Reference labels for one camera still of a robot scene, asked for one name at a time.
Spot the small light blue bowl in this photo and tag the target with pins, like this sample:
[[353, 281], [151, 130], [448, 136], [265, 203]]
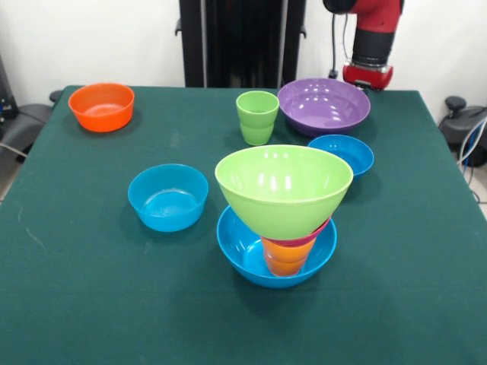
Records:
[[167, 216]]

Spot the small dark blue bowl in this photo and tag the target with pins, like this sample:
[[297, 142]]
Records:
[[357, 152]]

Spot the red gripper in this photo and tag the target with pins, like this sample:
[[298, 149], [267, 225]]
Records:
[[374, 78]]

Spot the black pedestal leg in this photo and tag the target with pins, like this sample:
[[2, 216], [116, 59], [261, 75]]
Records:
[[456, 125], [30, 118]]

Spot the green cup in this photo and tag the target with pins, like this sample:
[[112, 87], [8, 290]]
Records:
[[256, 129]]

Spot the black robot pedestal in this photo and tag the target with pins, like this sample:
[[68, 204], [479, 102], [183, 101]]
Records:
[[243, 38]]

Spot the orange cup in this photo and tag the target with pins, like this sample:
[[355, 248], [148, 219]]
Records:
[[287, 258]]

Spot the large light blue bowl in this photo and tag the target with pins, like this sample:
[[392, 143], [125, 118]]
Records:
[[239, 251]]

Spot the large purple bowl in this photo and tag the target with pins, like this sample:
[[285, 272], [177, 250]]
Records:
[[323, 110]]

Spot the small pink bowl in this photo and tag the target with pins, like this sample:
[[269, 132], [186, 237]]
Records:
[[312, 237]]

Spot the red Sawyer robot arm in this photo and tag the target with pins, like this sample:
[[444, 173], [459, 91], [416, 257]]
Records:
[[373, 30]]

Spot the dark green table cloth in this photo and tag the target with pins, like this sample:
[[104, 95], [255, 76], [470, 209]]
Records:
[[243, 323]]

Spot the large green bowl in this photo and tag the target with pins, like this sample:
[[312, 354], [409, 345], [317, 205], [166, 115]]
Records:
[[285, 205]]

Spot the orange bowl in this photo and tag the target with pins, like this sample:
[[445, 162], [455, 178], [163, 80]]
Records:
[[100, 118]]

